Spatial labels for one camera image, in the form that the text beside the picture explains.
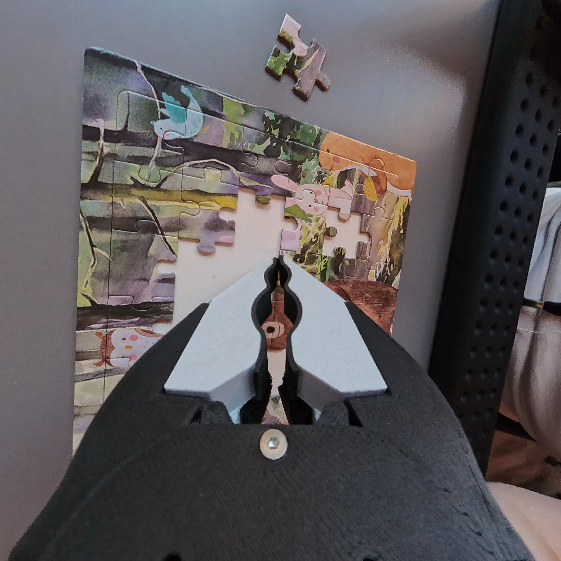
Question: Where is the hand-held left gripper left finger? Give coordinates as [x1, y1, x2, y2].
[163, 257, 281, 425]

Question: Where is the animal jigsaw puzzle board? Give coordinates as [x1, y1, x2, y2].
[72, 46, 417, 456]

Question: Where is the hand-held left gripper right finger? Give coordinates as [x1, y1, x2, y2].
[280, 255, 388, 425]

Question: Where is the black perforated pad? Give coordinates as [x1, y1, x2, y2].
[429, 0, 561, 477]

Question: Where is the green purple pink jigsaw piece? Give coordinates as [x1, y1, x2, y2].
[264, 13, 330, 100]

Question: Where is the person's left forearm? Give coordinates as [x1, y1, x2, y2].
[486, 481, 561, 561]

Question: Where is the grey desk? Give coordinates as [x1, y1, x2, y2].
[0, 0, 502, 561]

